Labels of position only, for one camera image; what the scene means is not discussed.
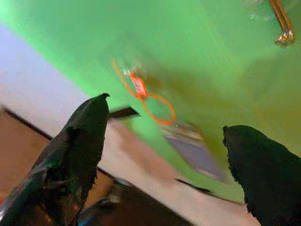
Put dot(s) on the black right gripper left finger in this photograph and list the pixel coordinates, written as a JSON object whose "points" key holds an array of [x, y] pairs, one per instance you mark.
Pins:
{"points": [[70, 153]]}

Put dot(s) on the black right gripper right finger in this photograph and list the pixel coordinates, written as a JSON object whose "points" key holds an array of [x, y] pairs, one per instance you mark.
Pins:
{"points": [[270, 179]]}

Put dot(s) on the key card with orange loop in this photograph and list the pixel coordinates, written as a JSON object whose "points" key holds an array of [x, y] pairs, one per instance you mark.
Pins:
{"points": [[192, 153]]}

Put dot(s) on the long black tape strip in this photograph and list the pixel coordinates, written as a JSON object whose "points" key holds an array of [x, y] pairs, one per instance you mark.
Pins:
{"points": [[124, 112]]}

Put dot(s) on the thin black tape strip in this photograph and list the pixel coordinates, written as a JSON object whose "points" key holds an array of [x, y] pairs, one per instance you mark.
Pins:
{"points": [[192, 186]]}

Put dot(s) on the clear plastic wall hook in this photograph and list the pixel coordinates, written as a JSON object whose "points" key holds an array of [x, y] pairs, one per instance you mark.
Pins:
{"points": [[125, 69]]}

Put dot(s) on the green wall sheet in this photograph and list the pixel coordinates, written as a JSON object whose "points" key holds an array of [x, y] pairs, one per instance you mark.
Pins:
{"points": [[211, 58]]}

